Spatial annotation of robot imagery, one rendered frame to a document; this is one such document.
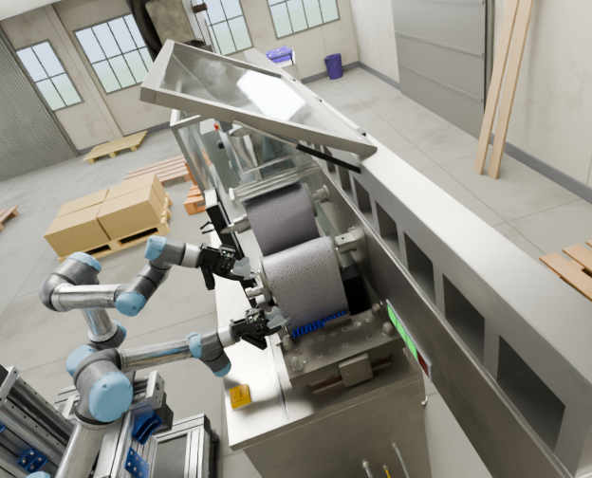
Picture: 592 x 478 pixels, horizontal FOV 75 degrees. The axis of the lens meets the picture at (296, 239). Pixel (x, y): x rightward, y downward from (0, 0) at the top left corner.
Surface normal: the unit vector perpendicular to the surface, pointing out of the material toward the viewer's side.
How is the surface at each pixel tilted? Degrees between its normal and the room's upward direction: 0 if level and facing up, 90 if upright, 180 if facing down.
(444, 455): 0
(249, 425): 0
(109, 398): 85
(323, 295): 90
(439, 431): 0
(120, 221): 90
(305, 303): 90
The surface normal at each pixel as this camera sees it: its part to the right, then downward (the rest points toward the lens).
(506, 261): -0.25, -0.79
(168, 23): -0.04, 0.61
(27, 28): 0.15, 0.54
